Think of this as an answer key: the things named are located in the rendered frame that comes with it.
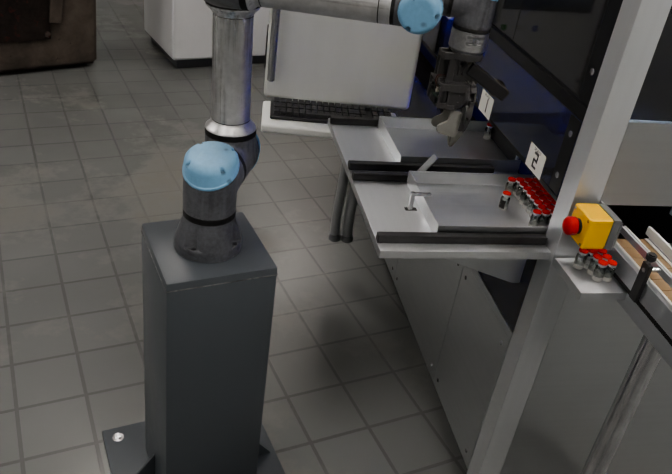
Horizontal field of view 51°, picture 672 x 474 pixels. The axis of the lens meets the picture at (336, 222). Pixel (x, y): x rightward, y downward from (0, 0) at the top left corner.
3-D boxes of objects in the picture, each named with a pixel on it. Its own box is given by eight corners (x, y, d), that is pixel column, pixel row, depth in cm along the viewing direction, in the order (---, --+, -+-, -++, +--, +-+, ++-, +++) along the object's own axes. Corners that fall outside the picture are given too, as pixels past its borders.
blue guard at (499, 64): (374, -19, 320) (380, -62, 310) (559, 197, 158) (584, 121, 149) (372, -19, 320) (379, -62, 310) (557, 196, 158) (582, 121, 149)
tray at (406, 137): (485, 131, 216) (487, 121, 214) (517, 172, 194) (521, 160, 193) (377, 126, 209) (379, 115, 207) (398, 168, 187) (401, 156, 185)
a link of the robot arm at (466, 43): (481, 24, 145) (496, 37, 138) (476, 46, 147) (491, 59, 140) (447, 21, 143) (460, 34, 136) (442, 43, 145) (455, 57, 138)
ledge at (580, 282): (608, 265, 163) (610, 257, 162) (637, 300, 152) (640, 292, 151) (552, 264, 160) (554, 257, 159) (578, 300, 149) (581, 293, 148)
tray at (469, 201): (529, 186, 188) (532, 174, 186) (573, 240, 166) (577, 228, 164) (406, 182, 181) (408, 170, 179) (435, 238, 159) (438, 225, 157)
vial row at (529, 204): (518, 192, 183) (522, 177, 181) (547, 230, 168) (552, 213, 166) (510, 192, 183) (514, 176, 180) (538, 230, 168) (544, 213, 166)
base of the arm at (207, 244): (183, 267, 153) (184, 229, 148) (167, 230, 164) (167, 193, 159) (250, 257, 159) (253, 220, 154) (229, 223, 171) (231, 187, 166)
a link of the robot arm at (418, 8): (170, -53, 125) (447, -17, 120) (192, -63, 135) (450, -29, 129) (172, 13, 131) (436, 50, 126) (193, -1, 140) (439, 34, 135)
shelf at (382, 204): (478, 130, 221) (479, 125, 220) (580, 259, 163) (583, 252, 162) (327, 123, 211) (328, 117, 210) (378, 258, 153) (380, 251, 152)
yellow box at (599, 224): (595, 231, 155) (606, 203, 151) (611, 250, 149) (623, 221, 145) (563, 231, 153) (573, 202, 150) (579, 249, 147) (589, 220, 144)
